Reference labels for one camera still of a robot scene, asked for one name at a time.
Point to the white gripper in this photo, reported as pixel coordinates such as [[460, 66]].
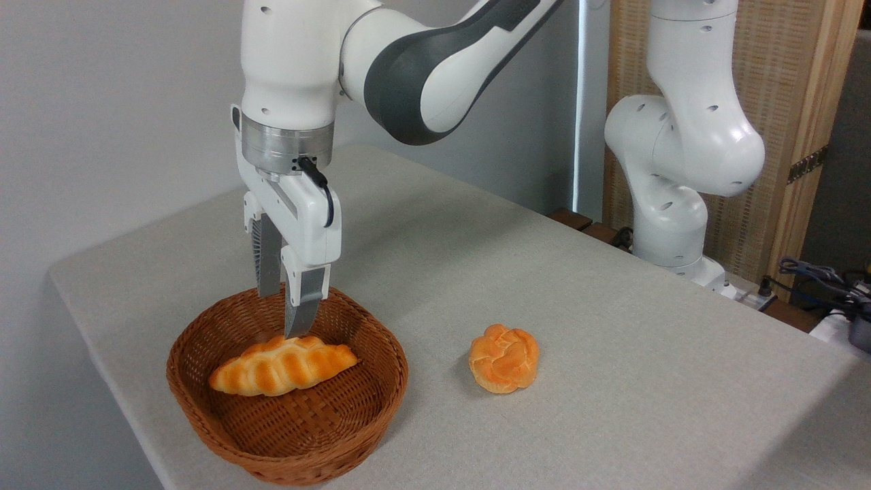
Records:
[[309, 224]]

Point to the long braided bread loaf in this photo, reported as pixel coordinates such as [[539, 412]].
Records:
[[279, 367]]

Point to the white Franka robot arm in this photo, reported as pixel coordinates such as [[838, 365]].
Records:
[[687, 143]]

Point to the brown woven wicker basket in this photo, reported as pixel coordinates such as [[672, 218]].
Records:
[[299, 435]]

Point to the round knotted bread roll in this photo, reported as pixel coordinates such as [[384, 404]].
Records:
[[503, 359]]

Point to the grey tablecloth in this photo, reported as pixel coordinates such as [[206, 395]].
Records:
[[646, 381]]

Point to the metal screen hinge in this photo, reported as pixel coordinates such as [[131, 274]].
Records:
[[808, 164]]

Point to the wooden framed woven screen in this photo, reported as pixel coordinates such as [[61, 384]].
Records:
[[782, 75]]

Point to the grey box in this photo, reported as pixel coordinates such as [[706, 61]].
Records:
[[860, 333]]

